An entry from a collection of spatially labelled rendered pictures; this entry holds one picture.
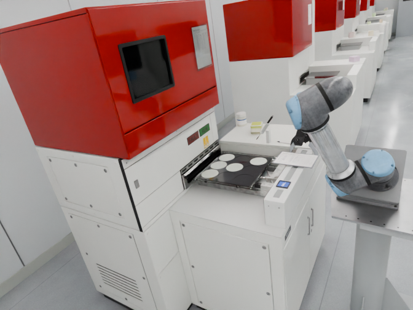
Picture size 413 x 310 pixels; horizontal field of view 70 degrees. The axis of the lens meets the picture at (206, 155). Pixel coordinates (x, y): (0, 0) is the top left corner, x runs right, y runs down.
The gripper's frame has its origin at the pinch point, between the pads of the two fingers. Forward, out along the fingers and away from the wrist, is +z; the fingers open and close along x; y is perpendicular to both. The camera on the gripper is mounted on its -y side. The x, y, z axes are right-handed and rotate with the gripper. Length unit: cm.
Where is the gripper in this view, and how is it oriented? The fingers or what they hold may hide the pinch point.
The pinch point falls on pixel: (303, 155)
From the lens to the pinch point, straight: 174.7
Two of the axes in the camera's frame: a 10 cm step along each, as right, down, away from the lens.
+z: 1.5, 9.0, 4.2
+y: 5.1, -4.3, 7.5
